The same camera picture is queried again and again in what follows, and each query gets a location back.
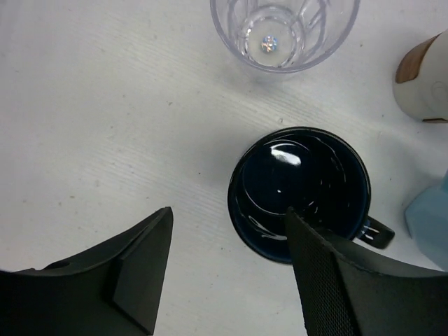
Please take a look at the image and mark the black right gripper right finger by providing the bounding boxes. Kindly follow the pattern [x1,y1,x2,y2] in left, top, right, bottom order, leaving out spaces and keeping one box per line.
[285,209,447,335]

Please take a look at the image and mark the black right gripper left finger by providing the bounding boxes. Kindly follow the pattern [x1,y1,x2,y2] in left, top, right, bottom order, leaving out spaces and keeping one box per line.
[1,207,174,335]

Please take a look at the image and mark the light blue cup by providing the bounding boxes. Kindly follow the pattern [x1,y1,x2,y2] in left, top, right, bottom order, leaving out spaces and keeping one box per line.
[405,174,448,271]

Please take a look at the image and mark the dark blue mug front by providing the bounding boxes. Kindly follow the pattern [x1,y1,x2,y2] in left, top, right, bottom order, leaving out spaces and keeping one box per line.
[227,127,395,265]

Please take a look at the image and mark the cream tumbler wood band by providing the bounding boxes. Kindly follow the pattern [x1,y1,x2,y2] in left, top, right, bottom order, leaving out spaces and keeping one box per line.
[393,31,447,123]

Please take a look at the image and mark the clear plastic cup front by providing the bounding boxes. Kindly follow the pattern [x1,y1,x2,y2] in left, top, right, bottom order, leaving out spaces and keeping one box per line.
[209,0,361,75]

